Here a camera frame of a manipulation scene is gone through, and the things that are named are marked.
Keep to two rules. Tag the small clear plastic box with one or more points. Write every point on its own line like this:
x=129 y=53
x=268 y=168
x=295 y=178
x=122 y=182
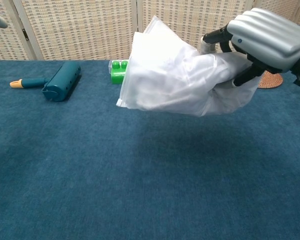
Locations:
x=110 y=66

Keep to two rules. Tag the teal lint roller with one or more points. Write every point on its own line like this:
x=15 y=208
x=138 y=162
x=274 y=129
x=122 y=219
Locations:
x=62 y=82

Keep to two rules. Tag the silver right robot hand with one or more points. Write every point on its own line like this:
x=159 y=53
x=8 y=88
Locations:
x=265 y=35

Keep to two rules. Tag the blue carpet table surface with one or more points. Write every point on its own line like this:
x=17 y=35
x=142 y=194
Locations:
x=90 y=175

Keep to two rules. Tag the woven rattan folding screen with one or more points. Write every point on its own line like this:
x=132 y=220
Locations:
x=77 y=30

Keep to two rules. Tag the frosted plastic zip bag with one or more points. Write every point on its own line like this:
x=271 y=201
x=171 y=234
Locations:
x=165 y=82

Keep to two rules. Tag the round woven rattan coaster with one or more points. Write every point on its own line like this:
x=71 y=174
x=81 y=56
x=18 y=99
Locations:
x=272 y=81

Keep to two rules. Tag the green toy building block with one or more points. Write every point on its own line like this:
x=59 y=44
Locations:
x=116 y=77

